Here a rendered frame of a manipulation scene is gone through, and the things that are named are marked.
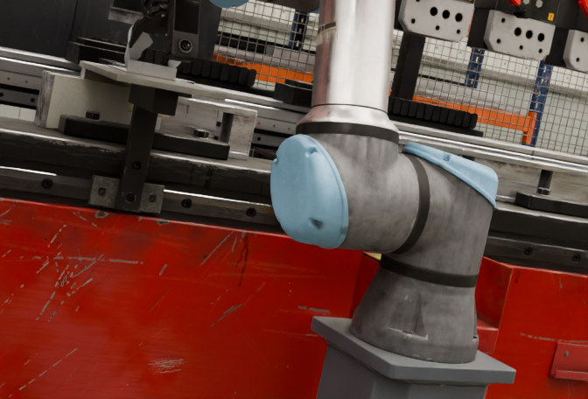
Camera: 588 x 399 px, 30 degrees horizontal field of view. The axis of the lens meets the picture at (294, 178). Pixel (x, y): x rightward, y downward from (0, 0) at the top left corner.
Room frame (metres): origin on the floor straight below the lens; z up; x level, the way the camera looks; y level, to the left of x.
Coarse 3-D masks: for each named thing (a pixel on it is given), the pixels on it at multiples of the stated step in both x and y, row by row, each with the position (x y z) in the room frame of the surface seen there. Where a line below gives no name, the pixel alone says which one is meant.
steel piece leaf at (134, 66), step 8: (128, 64) 1.80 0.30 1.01; (136, 64) 1.81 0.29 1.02; (144, 64) 1.82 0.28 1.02; (152, 64) 1.82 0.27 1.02; (128, 72) 1.80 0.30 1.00; (136, 72) 1.81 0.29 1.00; (144, 72) 1.82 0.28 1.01; (152, 72) 1.82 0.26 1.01; (160, 72) 1.83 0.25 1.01; (168, 72) 1.83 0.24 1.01; (176, 72) 1.84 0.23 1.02
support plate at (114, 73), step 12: (96, 72) 1.78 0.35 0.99; (108, 72) 1.71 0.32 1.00; (120, 72) 1.76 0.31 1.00; (144, 84) 1.68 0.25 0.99; (156, 84) 1.69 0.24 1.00; (168, 84) 1.70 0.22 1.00; (180, 84) 1.77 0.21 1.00; (192, 84) 1.87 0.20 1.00; (204, 96) 1.73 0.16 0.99; (216, 96) 1.73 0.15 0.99
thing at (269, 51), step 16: (224, 32) 4.13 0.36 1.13; (224, 48) 3.87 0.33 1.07; (240, 48) 4.07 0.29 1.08; (256, 48) 4.09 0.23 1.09; (272, 48) 4.03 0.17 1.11; (288, 48) 4.27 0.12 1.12; (272, 64) 3.95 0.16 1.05; (304, 64) 4.04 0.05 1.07; (416, 80) 4.35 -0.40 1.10; (448, 80) 4.65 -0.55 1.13; (480, 96) 4.51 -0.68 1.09; (496, 96) 4.55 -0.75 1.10
